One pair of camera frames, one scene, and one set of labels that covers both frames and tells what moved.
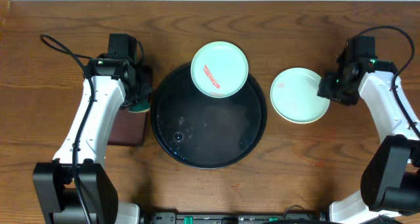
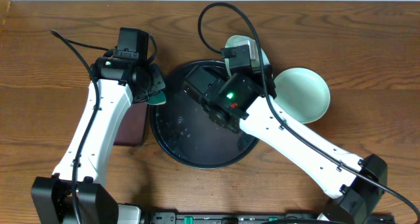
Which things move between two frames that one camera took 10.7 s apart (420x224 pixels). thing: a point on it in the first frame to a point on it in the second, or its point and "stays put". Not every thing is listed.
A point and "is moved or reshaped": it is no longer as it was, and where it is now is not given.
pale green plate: [294, 97] stays put
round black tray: [196, 131] stays put
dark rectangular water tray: [129, 129] stays put
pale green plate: [219, 69] is moved or reshaped
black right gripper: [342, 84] to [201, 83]
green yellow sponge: [139, 107] to [157, 98]
